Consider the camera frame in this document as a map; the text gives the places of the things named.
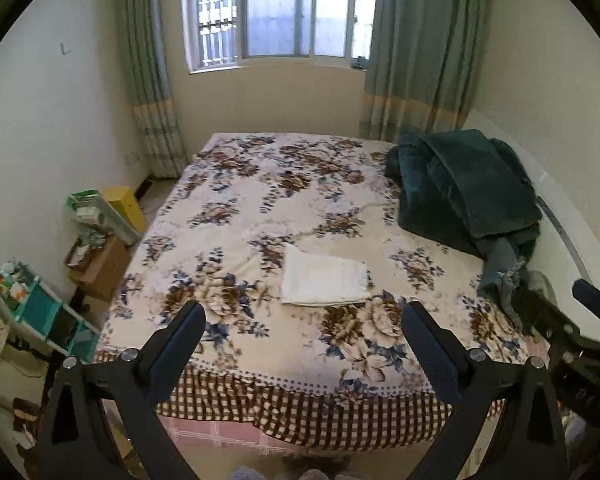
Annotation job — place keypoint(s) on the white bed headboard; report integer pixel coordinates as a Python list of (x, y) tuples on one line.
[(580, 240)]

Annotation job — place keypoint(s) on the white pants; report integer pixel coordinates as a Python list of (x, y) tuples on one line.
[(325, 277)]

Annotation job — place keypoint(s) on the pink checked bed sheet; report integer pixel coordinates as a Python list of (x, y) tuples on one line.
[(215, 432)]

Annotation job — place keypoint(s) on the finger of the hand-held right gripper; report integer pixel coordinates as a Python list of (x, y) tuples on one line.
[(545, 315), (597, 300)]

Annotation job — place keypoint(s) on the window with white frame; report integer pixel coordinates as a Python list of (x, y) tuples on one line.
[(280, 10)]

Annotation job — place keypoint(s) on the teal and white shelf rack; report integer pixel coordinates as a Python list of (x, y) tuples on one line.
[(42, 305)]

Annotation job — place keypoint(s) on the clear plastic storage box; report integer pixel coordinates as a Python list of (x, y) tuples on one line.
[(100, 215)]

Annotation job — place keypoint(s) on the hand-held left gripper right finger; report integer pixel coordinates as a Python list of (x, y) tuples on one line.
[(427, 347)]

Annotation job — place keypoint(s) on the dark green plush blanket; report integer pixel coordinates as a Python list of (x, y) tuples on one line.
[(465, 190)]

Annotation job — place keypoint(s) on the brown cardboard box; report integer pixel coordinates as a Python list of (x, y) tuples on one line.
[(107, 267)]

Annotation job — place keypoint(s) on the yellow box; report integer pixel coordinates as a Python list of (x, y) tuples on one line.
[(127, 205)]

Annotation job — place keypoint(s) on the green striped curtain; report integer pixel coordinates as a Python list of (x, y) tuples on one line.
[(420, 60), (152, 85)]

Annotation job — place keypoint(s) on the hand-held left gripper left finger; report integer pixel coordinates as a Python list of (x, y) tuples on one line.
[(175, 345)]

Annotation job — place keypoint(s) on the bed with floral cover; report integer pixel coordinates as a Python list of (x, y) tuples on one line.
[(260, 200)]

